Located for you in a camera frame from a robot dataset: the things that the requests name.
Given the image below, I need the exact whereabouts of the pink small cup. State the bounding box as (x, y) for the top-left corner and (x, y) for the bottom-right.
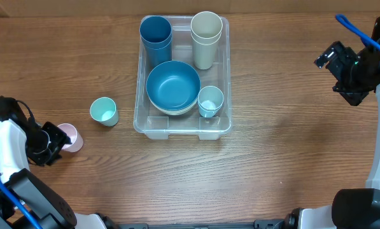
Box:
(58, 123), (83, 153)

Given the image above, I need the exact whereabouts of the cream bowl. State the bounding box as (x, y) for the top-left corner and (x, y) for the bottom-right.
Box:
(149, 95), (198, 111)
(154, 102), (195, 116)

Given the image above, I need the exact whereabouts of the dark blue bowl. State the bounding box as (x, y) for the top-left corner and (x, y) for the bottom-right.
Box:
(146, 60), (201, 98)

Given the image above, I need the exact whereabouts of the grey small cup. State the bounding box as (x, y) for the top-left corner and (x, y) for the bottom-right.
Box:
(198, 86), (224, 111)

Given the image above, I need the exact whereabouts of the dark blue tall cup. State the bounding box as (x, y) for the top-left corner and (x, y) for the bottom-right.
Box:
(139, 16), (172, 49)
(144, 39), (172, 68)

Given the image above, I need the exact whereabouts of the cream tall cup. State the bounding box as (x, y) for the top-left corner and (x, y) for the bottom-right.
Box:
(191, 34), (221, 70)
(190, 11), (223, 45)

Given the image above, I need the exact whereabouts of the light blue small cup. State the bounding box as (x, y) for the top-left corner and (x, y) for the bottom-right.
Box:
(199, 105), (220, 118)

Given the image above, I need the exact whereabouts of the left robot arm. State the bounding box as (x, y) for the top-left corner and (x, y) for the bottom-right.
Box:
(0, 96), (117, 229)

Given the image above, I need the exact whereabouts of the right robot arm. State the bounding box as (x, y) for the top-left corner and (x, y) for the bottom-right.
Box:
(281, 14), (380, 228)

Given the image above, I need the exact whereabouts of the mint green small cup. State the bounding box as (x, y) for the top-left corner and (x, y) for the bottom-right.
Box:
(90, 97), (118, 127)

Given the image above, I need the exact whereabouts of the clear plastic storage bin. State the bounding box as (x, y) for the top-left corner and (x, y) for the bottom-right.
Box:
(133, 17), (232, 140)

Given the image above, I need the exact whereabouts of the left blue cable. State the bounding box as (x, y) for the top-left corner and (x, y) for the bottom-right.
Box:
(0, 135), (44, 229)

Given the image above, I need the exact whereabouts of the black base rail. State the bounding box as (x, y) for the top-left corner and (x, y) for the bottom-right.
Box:
(101, 216), (285, 229)

